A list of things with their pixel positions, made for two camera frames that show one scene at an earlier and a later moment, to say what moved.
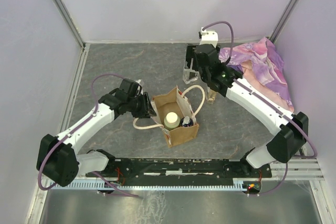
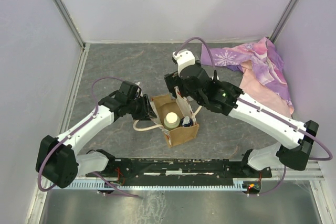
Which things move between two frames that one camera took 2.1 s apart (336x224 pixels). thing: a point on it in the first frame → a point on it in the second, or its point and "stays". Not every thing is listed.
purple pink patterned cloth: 261,64 stays
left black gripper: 147,109 stays
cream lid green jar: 171,120 stays
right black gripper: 190,54 → 173,80
